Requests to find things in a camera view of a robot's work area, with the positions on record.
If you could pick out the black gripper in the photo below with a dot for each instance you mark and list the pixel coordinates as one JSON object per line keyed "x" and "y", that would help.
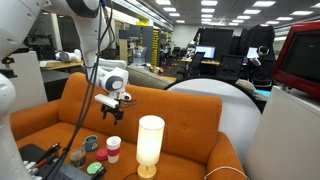
{"x": 112, "y": 110}

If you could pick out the white and pink cup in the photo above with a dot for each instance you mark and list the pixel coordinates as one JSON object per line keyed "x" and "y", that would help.
{"x": 113, "y": 149}

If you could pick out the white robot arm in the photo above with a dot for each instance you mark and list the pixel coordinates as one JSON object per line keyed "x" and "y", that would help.
{"x": 40, "y": 20}

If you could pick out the teal ceramic mug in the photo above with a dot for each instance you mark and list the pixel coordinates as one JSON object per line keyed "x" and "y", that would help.
{"x": 90, "y": 143}

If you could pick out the pink round lid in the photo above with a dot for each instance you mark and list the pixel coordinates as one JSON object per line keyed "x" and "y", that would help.
{"x": 102, "y": 154}

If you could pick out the white lamp with wooden base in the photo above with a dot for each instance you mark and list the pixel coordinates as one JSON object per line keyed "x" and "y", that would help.
{"x": 150, "y": 140}

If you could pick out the orange sofa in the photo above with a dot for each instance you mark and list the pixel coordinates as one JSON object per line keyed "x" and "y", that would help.
{"x": 160, "y": 110}

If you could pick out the clear glass jar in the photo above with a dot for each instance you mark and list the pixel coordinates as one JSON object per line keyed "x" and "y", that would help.
{"x": 78, "y": 157}

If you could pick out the green round lid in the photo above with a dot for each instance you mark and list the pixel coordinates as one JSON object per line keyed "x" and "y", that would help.
{"x": 94, "y": 168}

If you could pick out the grey cushion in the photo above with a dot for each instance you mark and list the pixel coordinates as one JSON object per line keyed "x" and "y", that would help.
{"x": 146, "y": 78}

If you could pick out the black perforated box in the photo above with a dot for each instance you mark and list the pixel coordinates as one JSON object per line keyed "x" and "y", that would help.
{"x": 66, "y": 171}

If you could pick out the black and red pen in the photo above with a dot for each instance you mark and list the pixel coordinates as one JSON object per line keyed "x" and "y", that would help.
{"x": 48, "y": 153}

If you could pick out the wooden desk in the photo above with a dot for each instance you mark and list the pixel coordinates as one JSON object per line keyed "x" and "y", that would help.
{"x": 63, "y": 65}

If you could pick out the white robot part on desk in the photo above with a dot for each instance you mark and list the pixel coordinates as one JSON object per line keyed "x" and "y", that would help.
{"x": 68, "y": 56}

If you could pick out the yellow and black shelf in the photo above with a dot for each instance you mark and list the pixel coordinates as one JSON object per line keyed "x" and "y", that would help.
{"x": 155, "y": 46}

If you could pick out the black flat pad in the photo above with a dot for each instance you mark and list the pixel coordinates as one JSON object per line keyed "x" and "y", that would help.
{"x": 30, "y": 152}

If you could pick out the white partition panel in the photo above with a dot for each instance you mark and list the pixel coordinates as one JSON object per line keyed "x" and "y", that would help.
{"x": 28, "y": 80}

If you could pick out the black slim office chair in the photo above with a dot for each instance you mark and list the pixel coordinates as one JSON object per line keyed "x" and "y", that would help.
{"x": 193, "y": 65}

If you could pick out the lit wide computer monitor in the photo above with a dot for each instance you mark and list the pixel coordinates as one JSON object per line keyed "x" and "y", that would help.
{"x": 206, "y": 51}

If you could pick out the white round table top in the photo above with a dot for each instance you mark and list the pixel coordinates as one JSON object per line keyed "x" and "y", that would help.
{"x": 236, "y": 113}

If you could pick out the black wide office chair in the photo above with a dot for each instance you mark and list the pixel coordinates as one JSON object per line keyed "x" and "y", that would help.
{"x": 230, "y": 66}

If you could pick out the black curtain booth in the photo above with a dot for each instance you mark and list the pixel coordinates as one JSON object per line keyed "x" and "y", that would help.
{"x": 216, "y": 38}

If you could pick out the lit small computer monitor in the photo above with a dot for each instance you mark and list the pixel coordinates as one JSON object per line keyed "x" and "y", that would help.
{"x": 252, "y": 52}

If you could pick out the person with headphones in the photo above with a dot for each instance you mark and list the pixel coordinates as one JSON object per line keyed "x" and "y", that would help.
{"x": 261, "y": 65}

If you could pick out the white board panel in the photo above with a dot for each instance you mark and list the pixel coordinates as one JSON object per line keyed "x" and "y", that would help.
{"x": 286, "y": 136}

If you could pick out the red framed screen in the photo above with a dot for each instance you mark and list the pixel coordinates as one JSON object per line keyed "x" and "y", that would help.
{"x": 300, "y": 56}

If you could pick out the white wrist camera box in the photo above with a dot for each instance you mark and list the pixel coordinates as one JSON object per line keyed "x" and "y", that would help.
{"x": 106, "y": 100}

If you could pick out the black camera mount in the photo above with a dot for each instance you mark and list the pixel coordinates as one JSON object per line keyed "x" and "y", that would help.
{"x": 6, "y": 66}

